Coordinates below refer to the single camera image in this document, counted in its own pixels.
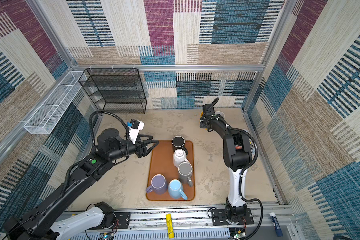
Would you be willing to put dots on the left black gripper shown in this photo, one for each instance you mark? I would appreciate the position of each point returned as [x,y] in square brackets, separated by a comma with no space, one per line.
[143,151]

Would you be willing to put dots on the purple mug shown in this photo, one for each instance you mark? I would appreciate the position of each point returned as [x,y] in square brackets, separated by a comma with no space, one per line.
[159,185]

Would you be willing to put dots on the blue speckled mug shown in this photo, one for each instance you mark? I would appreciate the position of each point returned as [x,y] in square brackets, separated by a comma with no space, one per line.
[220,113]

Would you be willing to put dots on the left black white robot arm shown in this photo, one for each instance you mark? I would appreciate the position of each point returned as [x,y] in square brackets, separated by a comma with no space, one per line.
[109,149]

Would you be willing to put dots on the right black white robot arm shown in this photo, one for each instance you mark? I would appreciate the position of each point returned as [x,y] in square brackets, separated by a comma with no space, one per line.
[240,152]

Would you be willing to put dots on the black mug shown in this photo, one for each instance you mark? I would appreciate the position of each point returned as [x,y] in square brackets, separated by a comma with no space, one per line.
[178,142]

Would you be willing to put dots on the white mug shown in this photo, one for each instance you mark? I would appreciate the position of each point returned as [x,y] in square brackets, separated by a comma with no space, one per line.
[179,157]

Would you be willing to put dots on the grey mug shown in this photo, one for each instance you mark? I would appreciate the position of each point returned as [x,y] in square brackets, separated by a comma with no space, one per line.
[185,171]

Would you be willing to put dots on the light blue mug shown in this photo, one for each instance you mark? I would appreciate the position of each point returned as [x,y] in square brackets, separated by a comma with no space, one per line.
[175,190]

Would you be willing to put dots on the brown plastic tray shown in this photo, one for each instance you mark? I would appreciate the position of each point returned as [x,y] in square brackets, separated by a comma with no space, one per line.
[162,163]

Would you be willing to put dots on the yellow marker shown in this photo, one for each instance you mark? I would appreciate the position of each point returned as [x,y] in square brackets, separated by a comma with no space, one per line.
[170,229]

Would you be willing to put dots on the colourful magazine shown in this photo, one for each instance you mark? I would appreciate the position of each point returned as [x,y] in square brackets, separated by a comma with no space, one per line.
[253,151]

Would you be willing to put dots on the white mesh basket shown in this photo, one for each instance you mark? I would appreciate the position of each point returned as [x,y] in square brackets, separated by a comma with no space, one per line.
[46,117]

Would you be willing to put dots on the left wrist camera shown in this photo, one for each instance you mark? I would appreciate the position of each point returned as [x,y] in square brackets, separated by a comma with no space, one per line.
[135,126]

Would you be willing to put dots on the black wire shelf rack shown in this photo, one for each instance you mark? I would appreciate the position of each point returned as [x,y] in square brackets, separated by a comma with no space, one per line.
[117,90]

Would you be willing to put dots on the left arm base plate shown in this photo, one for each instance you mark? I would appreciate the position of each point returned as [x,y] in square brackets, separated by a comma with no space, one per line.
[120,220]

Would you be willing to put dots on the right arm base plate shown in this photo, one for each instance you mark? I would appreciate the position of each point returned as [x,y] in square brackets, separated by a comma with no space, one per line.
[219,218]

